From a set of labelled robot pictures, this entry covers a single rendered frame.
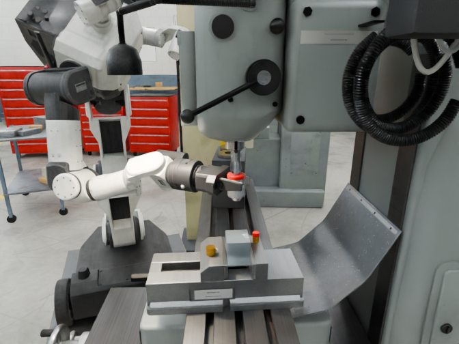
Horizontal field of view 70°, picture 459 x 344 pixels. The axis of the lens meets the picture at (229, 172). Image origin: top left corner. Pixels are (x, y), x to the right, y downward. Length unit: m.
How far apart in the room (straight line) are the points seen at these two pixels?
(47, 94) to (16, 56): 10.26
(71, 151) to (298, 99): 0.65
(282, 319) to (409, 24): 0.58
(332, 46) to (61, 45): 0.75
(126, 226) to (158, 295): 0.91
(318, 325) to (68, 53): 1.01
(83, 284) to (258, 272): 0.98
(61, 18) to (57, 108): 0.28
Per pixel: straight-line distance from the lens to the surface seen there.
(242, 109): 0.71
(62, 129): 1.03
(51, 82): 1.04
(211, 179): 0.81
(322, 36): 0.71
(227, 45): 0.70
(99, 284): 1.57
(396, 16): 0.53
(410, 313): 0.93
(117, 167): 1.45
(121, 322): 1.09
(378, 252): 0.87
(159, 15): 10.01
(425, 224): 0.82
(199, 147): 2.60
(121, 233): 1.67
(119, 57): 0.72
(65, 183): 1.01
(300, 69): 0.70
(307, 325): 0.94
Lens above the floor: 1.48
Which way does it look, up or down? 18 degrees down
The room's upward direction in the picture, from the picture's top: straight up
